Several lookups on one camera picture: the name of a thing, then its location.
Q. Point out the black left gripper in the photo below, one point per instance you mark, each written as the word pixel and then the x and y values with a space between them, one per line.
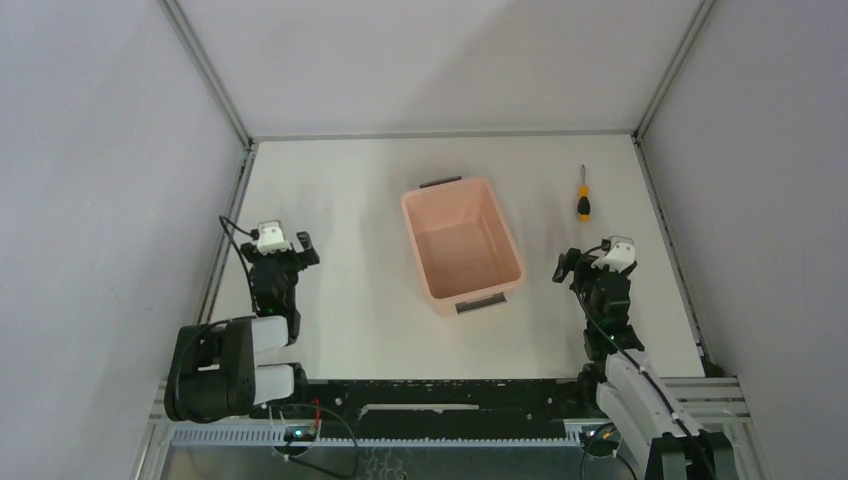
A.
pixel 281 258

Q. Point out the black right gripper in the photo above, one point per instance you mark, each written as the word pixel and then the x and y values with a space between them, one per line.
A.
pixel 574 261

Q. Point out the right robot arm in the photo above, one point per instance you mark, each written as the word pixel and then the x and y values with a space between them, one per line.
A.
pixel 663 440

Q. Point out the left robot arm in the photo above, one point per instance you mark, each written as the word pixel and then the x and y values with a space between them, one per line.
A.
pixel 215 372

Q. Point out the orange black screwdriver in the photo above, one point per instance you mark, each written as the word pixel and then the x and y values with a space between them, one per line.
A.
pixel 583 203

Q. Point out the pink plastic bin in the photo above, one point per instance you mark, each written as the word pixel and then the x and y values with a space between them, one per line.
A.
pixel 465 252

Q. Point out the small electronics board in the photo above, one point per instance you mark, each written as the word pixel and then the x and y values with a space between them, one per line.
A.
pixel 300 434

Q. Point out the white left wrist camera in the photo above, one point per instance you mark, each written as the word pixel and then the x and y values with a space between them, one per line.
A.
pixel 271 238

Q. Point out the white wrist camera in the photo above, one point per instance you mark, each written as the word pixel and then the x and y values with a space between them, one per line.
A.
pixel 271 238
pixel 619 255

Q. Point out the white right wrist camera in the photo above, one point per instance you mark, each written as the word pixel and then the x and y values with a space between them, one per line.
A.
pixel 619 255

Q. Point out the black mounting rail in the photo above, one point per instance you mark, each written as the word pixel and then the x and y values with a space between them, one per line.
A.
pixel 502 409

